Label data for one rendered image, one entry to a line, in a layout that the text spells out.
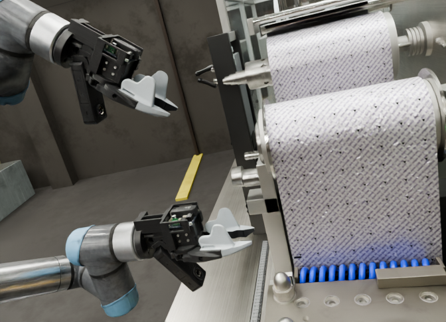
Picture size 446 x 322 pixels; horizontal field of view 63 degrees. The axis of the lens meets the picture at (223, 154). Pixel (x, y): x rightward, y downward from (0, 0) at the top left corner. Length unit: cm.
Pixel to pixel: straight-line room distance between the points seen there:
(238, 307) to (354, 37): 60
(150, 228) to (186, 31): 400
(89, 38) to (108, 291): 48
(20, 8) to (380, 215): 67
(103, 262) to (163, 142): 416
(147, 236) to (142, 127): 420
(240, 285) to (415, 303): 41
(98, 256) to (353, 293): 45
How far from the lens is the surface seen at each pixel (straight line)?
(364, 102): 59
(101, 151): 517
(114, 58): 64
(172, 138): 483
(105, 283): 79
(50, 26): 69
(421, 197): 64
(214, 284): 92
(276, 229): 74
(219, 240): 65
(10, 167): 529
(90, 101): 68
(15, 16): 71
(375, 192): 62
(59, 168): 529
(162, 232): 70
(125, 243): 72
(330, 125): 58
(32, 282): 86
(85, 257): 77
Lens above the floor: 145
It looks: 18 degrees down
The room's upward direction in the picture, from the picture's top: 14 degrees counter-clockwise
